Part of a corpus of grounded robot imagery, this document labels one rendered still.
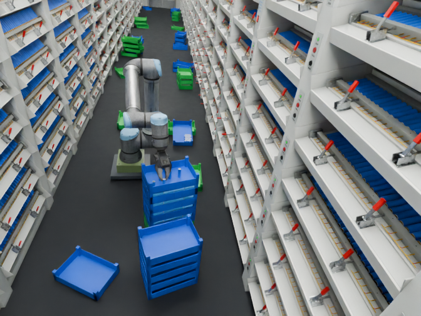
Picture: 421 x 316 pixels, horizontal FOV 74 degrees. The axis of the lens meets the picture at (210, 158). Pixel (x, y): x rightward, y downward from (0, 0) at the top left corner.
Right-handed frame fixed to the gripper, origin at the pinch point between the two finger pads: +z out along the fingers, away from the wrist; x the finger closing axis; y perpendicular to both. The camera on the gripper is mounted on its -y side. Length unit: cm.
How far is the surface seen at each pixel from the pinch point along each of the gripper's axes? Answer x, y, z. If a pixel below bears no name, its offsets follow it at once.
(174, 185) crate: -5.2, -2.1, 4.4
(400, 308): -17, -121, -20
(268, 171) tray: -49, -31, -8
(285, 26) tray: -69, -11, -81
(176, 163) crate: -12.8, 16.7, -0.9
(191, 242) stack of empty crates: -6.4, -24.3, 29.4
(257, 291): -37, -46, 58
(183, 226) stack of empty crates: -6.4, -12.5, 26.3
